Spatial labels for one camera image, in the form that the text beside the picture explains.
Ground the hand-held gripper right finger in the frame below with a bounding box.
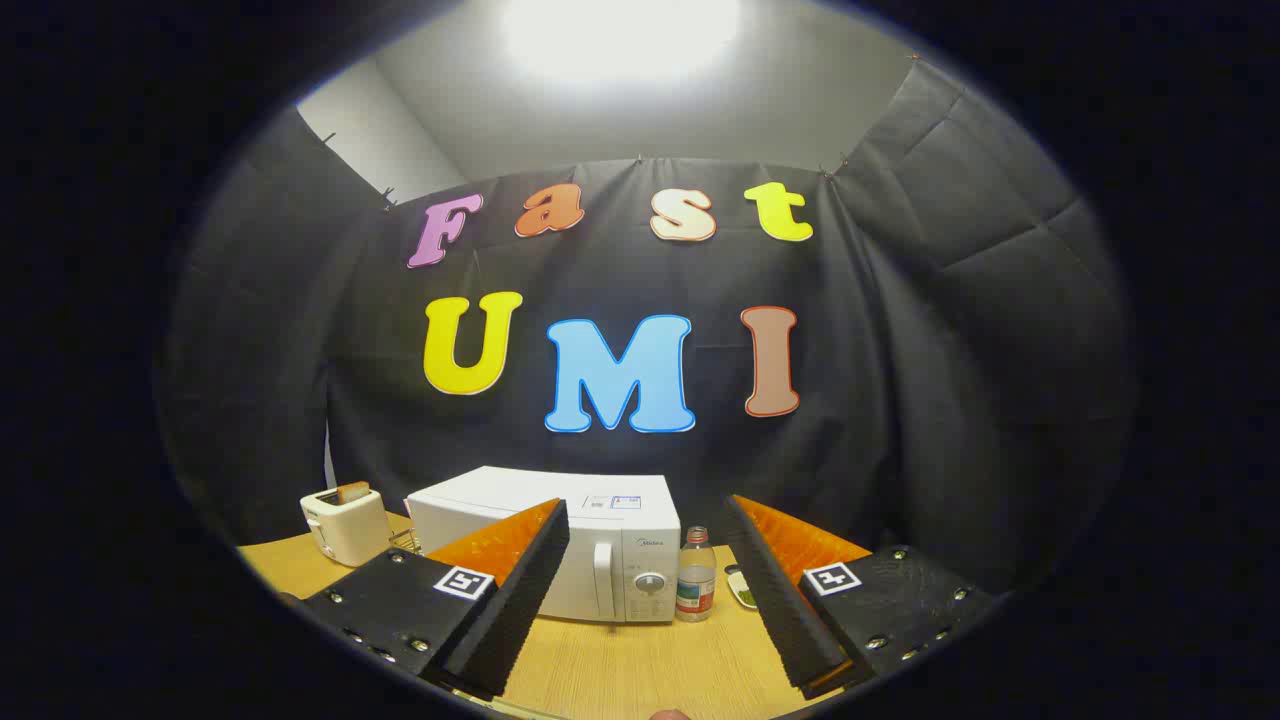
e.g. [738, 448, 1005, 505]
[722, 494, 1001, 701]

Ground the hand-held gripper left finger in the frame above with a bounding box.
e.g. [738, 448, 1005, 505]
[300, 497, 571, 701]

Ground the white microwave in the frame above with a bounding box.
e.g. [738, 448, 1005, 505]
[405, 465, 683, 624]

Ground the clear plastic water bottle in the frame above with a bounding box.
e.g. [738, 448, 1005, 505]
[675, 526, 718, 623]

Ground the white toaster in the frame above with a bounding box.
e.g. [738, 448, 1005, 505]
[300, 487, 393, 568]

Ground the black backdrop cloth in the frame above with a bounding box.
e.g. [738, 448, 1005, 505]
[160, 60, 1136, 601]

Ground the ceiling light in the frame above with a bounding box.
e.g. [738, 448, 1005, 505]
[500, 0, 746, 86]

